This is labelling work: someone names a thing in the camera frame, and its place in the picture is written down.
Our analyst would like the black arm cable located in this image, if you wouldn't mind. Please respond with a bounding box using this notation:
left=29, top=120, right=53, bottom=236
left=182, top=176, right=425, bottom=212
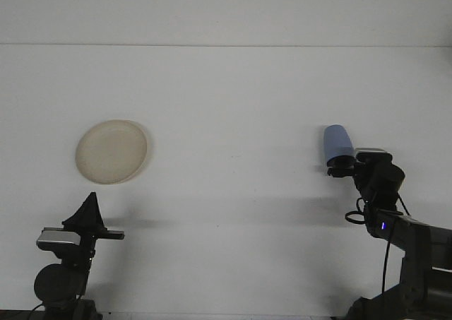
left=27, top=301, right=47, bottom=320
left=345, top=192, right=411, bottom=295

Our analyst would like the pale blue cup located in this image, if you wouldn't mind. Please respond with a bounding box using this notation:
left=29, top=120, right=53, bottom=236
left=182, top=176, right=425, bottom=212
left=321, top=124, right=355, bottom=165

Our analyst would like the pale round plate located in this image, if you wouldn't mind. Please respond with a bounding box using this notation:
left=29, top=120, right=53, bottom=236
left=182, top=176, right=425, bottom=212
left=75, top=119, right=153, bottom=186

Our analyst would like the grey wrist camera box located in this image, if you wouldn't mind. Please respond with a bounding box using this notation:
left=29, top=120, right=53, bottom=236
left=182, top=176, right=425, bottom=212
left=36, top=229, right=81, bottom=251
left=354, top=147, right=394, bottom=162

